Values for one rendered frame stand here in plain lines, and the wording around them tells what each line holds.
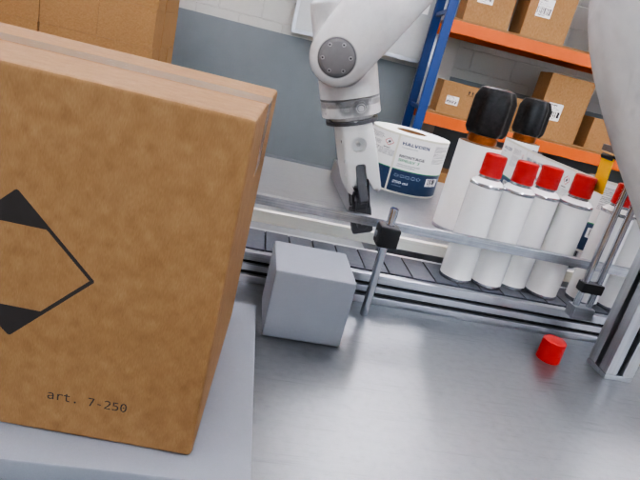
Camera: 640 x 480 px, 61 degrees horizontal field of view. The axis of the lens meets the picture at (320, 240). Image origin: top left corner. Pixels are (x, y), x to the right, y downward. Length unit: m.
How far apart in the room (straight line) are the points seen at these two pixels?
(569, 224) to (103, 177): 0.72
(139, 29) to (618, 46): 3.80
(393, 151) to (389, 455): 0.92
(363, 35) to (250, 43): 4.67
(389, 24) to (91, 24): 3.51
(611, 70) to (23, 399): 0.45
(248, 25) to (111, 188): 4.98
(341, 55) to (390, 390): 0.39
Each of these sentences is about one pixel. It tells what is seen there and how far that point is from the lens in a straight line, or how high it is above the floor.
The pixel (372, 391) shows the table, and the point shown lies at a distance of 0.64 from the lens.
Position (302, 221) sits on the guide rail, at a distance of 0.87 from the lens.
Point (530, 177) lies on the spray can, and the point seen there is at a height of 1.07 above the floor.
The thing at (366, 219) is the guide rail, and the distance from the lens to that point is 0.80.
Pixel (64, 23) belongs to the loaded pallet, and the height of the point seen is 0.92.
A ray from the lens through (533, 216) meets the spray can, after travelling 0.91.
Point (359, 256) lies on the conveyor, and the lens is 0.87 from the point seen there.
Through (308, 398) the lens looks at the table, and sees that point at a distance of 0.60.
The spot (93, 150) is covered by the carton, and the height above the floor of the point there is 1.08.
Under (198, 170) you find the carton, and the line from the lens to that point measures 0.37.
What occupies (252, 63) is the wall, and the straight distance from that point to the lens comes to 5.33.
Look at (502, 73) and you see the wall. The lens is 5.53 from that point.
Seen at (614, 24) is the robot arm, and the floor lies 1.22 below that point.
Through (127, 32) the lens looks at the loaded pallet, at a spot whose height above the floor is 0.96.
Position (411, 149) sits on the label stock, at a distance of 1.36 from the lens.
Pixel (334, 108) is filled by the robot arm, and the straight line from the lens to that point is 0.77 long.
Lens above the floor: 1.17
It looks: 19 degrees down
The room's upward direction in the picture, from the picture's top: 14 degrees clockwise
